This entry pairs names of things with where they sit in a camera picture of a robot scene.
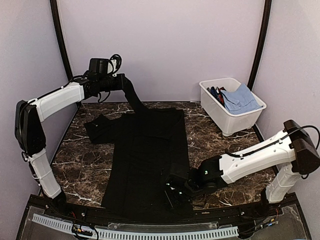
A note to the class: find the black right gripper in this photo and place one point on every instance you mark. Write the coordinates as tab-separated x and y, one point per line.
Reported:
173	201

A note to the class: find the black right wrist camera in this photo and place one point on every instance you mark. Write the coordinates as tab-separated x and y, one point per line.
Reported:
177	174

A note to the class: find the black frame post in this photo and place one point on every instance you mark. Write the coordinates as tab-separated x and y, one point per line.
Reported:
260	44
60	39

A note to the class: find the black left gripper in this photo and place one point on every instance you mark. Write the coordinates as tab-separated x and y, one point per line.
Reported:
120	83

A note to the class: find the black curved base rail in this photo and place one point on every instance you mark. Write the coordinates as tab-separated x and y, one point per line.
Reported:
155	212

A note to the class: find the black long sleeve shirt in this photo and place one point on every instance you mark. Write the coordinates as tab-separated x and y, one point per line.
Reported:
146	142

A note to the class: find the black right frame post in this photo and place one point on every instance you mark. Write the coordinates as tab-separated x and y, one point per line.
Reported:
260	44

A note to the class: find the light blue polo shirt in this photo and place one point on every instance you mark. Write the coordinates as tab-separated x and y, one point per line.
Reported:
240	101

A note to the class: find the white plastic bin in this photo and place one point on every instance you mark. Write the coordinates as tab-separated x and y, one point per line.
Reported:
227	123

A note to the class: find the red navy plaid shirt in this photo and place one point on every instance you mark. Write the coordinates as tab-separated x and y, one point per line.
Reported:
217	94

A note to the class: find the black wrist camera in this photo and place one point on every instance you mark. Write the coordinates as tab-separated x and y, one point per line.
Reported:
104	66
177	174

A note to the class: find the white slotted cable duct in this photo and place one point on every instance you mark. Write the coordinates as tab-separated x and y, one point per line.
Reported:
121	231

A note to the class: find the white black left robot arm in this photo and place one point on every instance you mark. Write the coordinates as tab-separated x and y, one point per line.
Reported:
30	115

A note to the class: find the black left frame post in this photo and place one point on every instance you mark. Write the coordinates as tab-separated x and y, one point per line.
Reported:
60	39

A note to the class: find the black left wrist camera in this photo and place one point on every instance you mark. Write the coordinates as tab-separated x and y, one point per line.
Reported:
104	66

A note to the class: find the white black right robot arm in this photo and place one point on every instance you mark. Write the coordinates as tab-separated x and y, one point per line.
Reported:
292	148

